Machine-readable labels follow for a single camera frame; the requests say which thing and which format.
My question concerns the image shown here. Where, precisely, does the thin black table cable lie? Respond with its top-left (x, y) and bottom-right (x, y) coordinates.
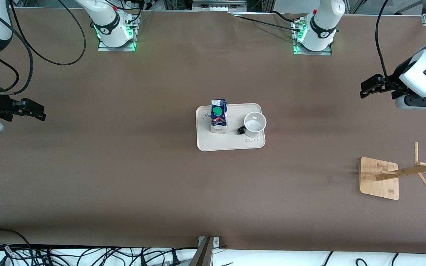
top-left (270, 10), bottom-right (306, 23)
top-left (235, 15), bottom-right (302, 33)

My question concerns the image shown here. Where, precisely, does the long looping black cable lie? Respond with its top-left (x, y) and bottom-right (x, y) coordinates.
top-left (9, 0), bottom-right (87, 66)

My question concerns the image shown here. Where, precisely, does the white cup with black handle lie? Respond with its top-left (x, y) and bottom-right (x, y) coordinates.
top-left (237, 112), bottom-right (267, 136)

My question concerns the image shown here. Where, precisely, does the wooden cup rack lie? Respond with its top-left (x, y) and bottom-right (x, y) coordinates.
top-left (359, 142), bottom-right (426, 201)

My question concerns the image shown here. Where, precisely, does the brown table cover sheet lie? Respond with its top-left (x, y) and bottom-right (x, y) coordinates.
top-left (0, 7), bottom-right (426, 255)

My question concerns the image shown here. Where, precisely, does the grey power strip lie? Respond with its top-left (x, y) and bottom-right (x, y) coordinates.
top-left (192, 0), bottom-right (247, 12)

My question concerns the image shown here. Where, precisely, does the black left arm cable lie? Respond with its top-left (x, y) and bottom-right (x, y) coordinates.
top-left (375, 0), bottom-right (402, 91)

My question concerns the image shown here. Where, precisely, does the cream rabbit print tray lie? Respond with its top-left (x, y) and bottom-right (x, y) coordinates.
top-left (196, 103), bottom-right (266, 152)

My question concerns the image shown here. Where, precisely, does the dark aluminium bar with bracket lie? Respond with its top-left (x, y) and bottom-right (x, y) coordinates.
top-left (189, 236), bottom-right (221, 266)

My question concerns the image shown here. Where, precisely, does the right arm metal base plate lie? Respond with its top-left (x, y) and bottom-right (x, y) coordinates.
top-left (98, 15), bottom-right (136, 52)

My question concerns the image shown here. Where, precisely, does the black right arm wrist cable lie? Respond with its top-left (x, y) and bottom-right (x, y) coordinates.
top-left (0, 2), bottom-right (34, 95)

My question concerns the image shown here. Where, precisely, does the blue white milk carton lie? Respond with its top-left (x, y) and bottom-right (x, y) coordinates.
top-left (210, 99), bottom-right (228, 134)

